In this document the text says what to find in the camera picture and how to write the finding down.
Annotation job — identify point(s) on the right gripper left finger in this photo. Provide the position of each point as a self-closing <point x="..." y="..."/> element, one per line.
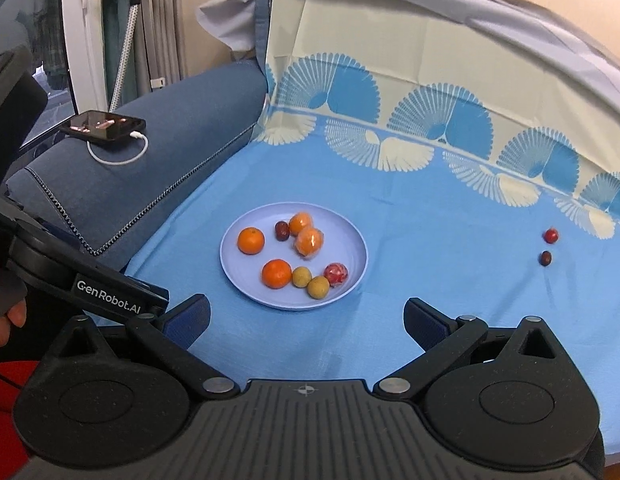
<point x="164" y="341"/>

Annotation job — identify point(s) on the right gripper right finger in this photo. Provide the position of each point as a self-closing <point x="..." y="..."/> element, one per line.
<point x="447" y="342"/>

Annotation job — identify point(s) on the red candy fruit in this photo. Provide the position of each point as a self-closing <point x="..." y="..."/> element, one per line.
<point x="336" y="274"/>

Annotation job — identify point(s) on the orange mandarin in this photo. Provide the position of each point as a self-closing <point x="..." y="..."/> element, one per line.
<point x="299" y="221"/>
<point x="250" y="241"/>
<point x="276" y="274"/>

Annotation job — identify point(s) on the yellow-green longan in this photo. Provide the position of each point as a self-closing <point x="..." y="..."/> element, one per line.
<point x="301" y="277"/>
<point x="318" y="287"/>

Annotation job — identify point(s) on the dark red jujube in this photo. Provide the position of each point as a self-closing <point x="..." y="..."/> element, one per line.
<point x="282" y="231"/>

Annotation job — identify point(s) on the orange fruit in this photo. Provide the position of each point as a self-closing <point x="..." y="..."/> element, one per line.
<point x="309" y="241"/>

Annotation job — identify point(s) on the person's hand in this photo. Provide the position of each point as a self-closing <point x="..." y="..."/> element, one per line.
<point x="15" y="317"/>

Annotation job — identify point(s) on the blue sofa armrest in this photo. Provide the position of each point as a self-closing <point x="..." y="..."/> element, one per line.
<point x="108" y="203"/>

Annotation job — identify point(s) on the dark jujube in cluster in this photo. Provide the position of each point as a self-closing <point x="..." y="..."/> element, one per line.
<point x="545" y="259"/>

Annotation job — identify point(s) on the lavender plastic plate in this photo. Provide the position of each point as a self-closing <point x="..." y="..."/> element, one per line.
<point x="343" y="243"/>

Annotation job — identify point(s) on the red cherry tomato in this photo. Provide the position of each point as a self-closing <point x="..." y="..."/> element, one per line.
<point x="551" y="236"/>

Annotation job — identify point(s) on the black smartphone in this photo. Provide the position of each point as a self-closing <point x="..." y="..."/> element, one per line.
<point x="100" y="127"/>

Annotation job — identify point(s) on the blue patterned sofa cover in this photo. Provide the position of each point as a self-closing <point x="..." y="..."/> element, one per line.
<point x="452" y="153"/>

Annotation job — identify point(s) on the grey-white sheet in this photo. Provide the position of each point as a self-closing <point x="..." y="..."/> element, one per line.
<point x="523" y="24"/>

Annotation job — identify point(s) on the white window frame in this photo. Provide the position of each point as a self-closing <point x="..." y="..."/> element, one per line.
<point x="84" y="41"/>

